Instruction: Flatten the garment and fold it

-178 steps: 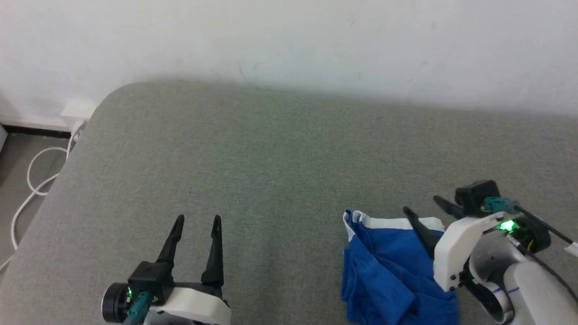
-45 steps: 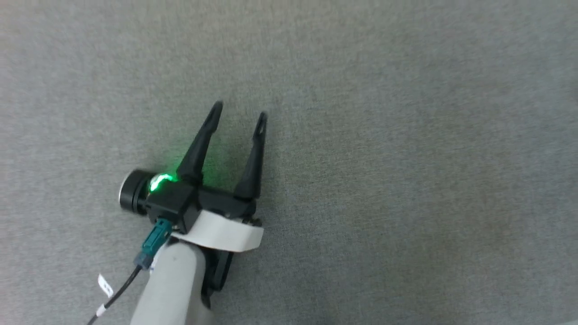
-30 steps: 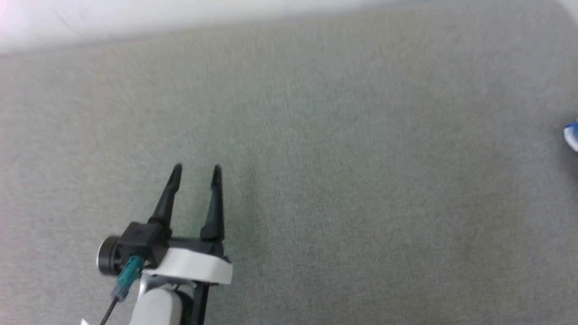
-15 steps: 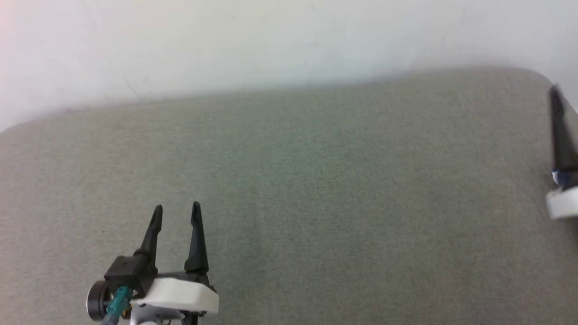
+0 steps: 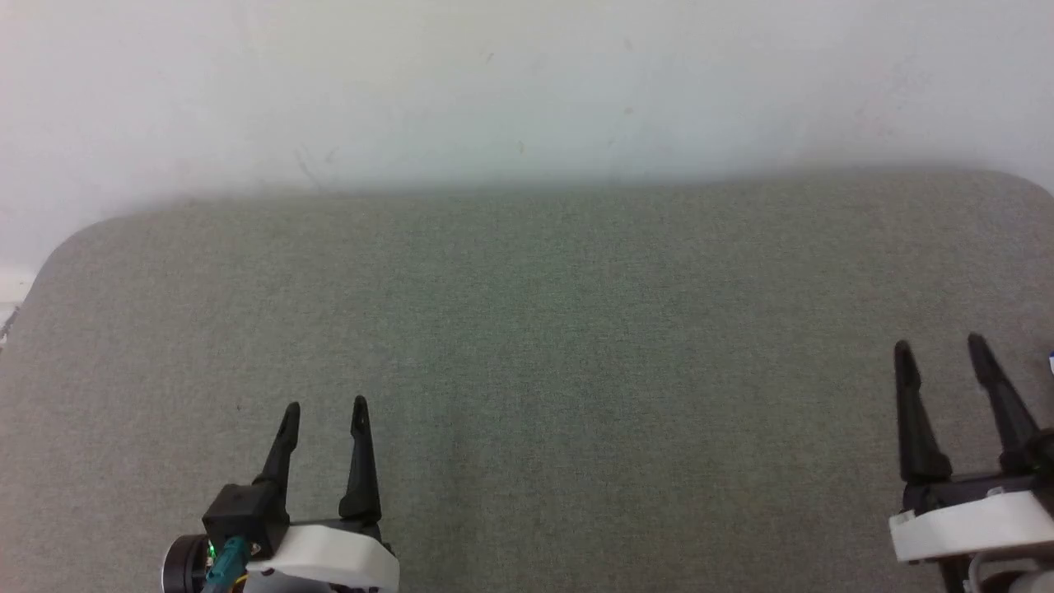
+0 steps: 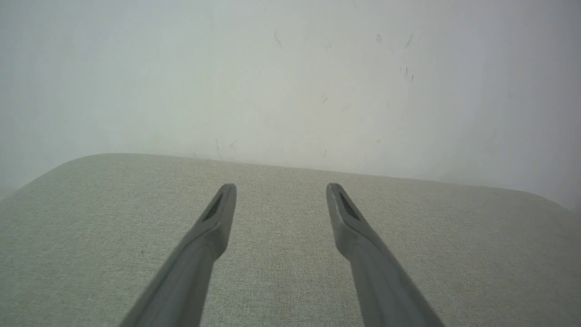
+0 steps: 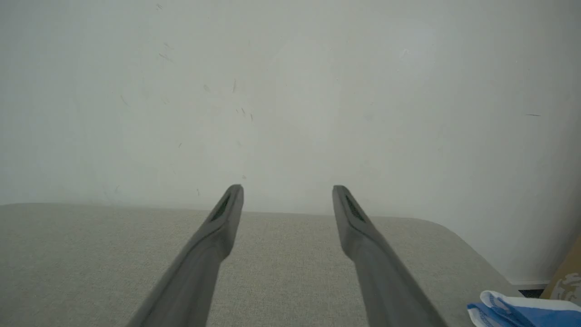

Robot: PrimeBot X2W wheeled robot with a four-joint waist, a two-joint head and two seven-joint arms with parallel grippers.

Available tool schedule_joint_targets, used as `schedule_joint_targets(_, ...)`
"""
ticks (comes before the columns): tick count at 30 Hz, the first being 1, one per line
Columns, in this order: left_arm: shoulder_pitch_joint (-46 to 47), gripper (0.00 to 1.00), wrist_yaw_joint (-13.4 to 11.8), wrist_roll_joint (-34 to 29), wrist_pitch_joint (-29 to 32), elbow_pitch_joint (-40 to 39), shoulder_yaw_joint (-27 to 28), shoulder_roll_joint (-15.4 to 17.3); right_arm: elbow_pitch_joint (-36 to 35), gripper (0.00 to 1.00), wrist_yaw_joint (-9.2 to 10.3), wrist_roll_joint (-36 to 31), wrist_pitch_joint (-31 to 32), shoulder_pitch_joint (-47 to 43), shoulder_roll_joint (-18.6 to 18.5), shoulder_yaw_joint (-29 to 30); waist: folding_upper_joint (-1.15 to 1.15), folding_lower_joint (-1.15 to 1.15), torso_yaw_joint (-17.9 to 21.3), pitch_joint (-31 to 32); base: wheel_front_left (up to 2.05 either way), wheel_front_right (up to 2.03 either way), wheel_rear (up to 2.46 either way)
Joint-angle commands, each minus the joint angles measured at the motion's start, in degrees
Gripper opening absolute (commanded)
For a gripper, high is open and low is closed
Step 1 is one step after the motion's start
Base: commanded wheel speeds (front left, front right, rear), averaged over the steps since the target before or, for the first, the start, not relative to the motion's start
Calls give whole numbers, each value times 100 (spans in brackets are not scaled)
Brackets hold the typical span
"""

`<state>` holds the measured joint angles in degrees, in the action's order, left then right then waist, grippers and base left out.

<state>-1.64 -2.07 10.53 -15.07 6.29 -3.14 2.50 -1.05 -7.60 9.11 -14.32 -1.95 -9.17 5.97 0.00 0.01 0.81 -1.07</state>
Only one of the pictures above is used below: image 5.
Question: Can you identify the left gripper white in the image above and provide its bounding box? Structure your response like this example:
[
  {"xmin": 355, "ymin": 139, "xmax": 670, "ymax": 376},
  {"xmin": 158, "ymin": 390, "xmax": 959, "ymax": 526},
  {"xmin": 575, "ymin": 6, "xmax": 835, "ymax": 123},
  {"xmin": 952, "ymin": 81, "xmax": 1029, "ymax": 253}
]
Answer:
[{"xmin": 247, "ymin": 396, "xmax": 401, "ymax": 591}]

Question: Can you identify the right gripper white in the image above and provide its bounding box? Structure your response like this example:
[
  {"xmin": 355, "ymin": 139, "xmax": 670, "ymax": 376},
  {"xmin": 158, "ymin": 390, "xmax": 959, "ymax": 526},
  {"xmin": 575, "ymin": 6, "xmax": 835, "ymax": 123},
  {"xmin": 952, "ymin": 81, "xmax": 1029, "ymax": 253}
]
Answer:
[{"xmin": 889, "ymin": 333, "xmax": 1054, "ymax": 566}]

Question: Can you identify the grey fabric sofa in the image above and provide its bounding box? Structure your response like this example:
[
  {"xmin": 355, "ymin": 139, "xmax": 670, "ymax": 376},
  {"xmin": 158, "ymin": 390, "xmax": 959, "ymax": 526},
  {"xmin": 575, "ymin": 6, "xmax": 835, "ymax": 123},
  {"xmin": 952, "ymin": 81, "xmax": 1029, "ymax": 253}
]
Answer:
[{"xmin": 0, "ymin": 169, "xmax": 1054, "ymax": 593}]

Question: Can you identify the left arm teal-plug cable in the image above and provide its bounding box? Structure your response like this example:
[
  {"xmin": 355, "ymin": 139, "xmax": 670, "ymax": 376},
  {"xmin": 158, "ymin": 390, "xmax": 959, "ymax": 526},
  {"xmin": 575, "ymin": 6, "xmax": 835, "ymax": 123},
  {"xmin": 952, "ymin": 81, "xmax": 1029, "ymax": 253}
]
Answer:
[{"xmin": 204, "ymin": 537, "xmax": 250, "ymax": 593}]

